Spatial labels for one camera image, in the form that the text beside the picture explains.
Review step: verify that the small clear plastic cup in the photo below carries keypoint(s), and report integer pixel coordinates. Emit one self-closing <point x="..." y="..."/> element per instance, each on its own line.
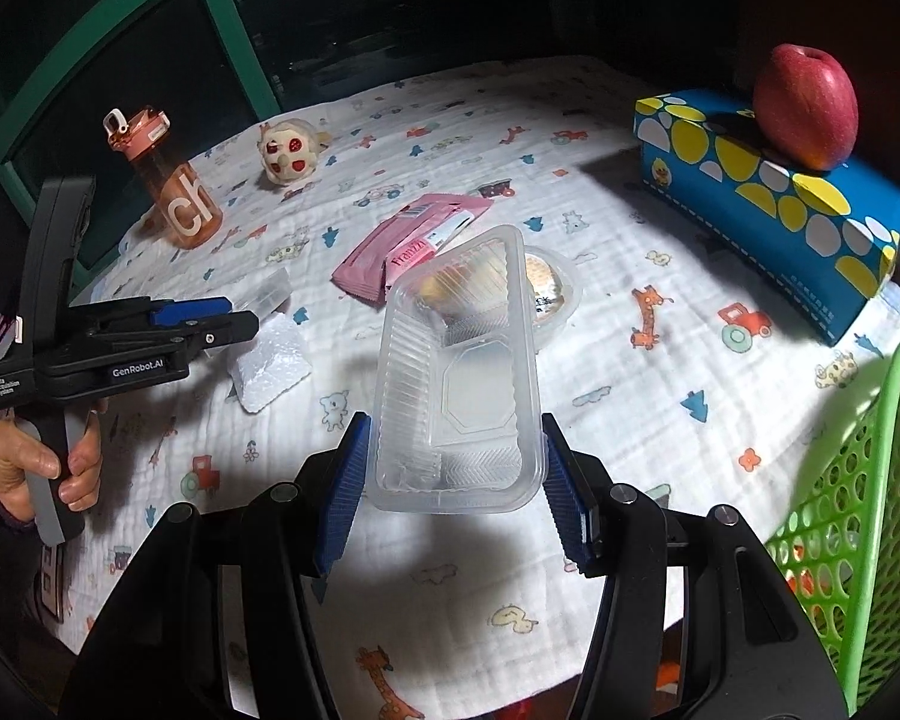
<point x="263" y="293"/>

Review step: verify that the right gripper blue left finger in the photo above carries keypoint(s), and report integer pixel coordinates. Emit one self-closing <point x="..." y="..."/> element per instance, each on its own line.
<point x="343" y="487"/>

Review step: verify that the pink snack wrapper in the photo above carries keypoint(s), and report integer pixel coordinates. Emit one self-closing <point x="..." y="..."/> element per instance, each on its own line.
<point x="411" y="237"/>

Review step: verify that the round pudding cup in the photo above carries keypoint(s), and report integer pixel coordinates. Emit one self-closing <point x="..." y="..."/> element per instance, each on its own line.
<point x="557" y="289"/>

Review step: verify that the white styrofoam piece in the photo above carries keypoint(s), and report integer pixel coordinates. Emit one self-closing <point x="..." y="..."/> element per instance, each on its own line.
<point x="270" y="365"/>

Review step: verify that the person left hand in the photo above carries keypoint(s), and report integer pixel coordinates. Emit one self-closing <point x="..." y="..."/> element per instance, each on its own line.
<point x="21" y="454"/>

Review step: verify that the cream plush toy red spots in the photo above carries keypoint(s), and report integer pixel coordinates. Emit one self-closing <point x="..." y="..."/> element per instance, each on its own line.
<point x="289" y="150"/>

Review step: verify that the white printed bed blanket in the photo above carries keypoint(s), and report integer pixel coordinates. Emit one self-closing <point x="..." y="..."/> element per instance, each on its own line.
<point x="681" y="368"/>

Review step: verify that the orange plastic water bottle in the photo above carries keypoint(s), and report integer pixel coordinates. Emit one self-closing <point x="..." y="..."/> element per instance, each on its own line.
<point x="145" y="139"/>

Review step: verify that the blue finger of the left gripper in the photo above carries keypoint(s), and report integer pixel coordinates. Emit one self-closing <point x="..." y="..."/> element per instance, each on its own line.
<point x="216" y="332"/>
<point x="173" y="313"/>

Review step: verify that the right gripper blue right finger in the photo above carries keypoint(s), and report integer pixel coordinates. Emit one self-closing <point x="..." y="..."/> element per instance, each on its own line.
<point x="571" y="488"/>

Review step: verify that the blue yellow tissue box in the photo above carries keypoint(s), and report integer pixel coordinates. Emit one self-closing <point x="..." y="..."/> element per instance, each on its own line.
<point x="829" y="240"/>

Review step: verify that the green plastic mesh basket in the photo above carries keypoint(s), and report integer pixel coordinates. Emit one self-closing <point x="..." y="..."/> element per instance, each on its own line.
<point x="839" y="547"/>

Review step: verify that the red apple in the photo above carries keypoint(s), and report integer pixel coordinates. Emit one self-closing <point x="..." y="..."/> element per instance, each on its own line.
<point x="806" y="106"/>

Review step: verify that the clear plastic food tray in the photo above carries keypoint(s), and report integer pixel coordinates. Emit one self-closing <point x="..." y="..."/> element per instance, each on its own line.
<point x="456" y="425"/>

